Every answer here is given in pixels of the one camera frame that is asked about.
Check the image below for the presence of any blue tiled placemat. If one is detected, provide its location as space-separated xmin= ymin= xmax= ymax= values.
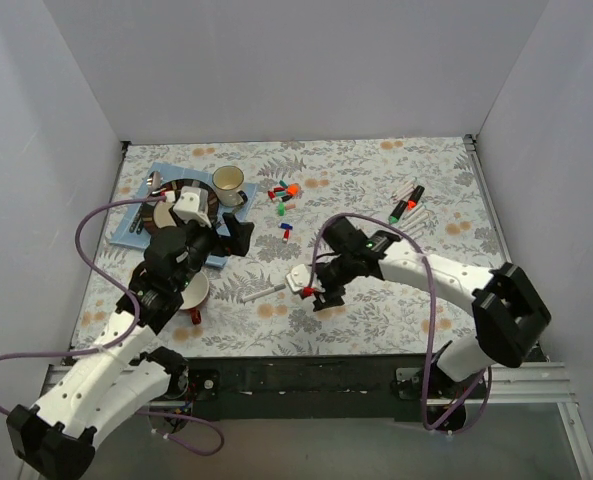
xmin=108 ymin=162 xmax=259 ymax=270

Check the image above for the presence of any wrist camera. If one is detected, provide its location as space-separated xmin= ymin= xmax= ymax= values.
xmin=285 ymin=264 xmax=325 ymax=299
xmin=171 ymin=187 xmax=212 ymax=228

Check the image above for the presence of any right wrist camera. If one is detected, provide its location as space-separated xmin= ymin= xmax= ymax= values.
xmin=285 ymin=264 xmax=325 ymax=299

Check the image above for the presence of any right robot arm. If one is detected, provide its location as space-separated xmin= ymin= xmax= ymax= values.
xmin=311 ymin=214 xmax=552 ymax=398

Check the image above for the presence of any steel spoon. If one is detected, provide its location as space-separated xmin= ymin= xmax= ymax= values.
xmin=129 ymin=171 xmax=162 ymax=234

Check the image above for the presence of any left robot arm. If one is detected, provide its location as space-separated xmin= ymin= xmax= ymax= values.
xmin=6 ymin=213 xmax=254 ymax=479

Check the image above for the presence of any red cup with white inside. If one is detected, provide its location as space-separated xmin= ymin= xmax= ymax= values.
xmin=179 ymin=272 xmax=210 ymax=326

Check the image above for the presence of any orange capped black highlighter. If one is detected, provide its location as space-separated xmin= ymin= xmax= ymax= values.
xmin=407 ymin=185 xmax=425 ymax=211

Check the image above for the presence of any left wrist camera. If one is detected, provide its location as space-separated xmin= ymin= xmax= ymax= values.
xmin=171 ymin=187 xmax=212 ymax=228

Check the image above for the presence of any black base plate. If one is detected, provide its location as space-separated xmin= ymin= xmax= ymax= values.
xmin=130 ymin=357 xmax=490 ymax=424

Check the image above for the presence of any aluminium frame rail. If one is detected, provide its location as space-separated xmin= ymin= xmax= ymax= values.
xmin=24 ymin=355 xmax=577 ymax=479

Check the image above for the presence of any teal capped white pen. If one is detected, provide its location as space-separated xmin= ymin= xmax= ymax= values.
xmin=400 ymin=211 xmax=430 ymax=232

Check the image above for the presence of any black rimmed dinner plate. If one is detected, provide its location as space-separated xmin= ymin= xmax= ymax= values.
xmin=142 ymin=179 xmax=220 ymax=235

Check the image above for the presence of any green capped black highlighter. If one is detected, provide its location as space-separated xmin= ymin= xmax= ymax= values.
xmin=388 ymin=200 xmax=408 ymax=225

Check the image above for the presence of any blue capped white pen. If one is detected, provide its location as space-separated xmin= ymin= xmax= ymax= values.
xmin=407 ymin=224 xmax=427 ymax=240

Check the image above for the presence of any pink capped white pen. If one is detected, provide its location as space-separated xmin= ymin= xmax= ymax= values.
xmin=400 ymin=206 xmax=426 ymax=227

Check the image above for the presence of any cream enamel mug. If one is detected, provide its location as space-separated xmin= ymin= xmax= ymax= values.
xmin=212 ymin=165 xmax=247 ymax=208

